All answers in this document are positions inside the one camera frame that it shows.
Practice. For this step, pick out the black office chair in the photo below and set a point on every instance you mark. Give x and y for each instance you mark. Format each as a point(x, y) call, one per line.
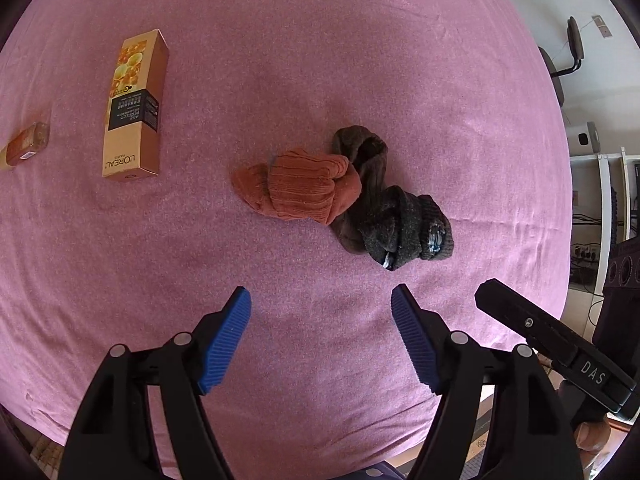
point(562, 67)

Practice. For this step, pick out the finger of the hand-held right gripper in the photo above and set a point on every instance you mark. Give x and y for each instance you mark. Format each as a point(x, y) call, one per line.
point(525, 317)

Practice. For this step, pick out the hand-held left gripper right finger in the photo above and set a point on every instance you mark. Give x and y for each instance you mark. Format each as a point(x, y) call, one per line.
point(415, 340)

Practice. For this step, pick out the gold cardboard box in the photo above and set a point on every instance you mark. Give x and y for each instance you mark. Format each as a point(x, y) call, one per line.
point(135, 110)

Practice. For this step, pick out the dark grey sock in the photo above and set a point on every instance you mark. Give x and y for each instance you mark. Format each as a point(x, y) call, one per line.
point(410, 225)

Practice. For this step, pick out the wall switch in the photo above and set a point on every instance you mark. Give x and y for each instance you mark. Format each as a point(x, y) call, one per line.
point(602, 26)

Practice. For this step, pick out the amber glass bottle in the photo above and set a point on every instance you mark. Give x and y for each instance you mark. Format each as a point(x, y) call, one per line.
point(27, 145)

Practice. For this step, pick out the white power strip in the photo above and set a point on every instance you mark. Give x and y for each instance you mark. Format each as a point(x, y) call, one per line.
point(586, 253)

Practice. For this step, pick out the black speaker cabinet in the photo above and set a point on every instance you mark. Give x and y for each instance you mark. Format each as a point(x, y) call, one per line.
point(622, 290)

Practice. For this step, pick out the patterned rug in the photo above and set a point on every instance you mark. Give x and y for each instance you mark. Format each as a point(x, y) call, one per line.
point(42, 452)

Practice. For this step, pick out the printed play mat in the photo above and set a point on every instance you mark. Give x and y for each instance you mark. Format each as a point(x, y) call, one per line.
point(482, 427)

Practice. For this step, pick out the person's right hand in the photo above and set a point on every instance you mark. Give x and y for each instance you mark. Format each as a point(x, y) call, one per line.
point(592, 435)

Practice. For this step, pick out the pink bed sheet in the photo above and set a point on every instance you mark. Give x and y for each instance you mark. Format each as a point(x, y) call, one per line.
point(250, 60)

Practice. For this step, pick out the orange sock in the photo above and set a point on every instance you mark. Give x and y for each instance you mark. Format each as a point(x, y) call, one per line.
point(300, 185)

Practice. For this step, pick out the white box with round hole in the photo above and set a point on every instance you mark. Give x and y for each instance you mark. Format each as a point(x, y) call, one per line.
point(582, 138)

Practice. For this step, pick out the white shelf unit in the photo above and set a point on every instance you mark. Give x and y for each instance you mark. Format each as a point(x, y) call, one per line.
point(607, 200)

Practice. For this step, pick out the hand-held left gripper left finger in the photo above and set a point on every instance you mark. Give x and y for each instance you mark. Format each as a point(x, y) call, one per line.
point(225, 340)

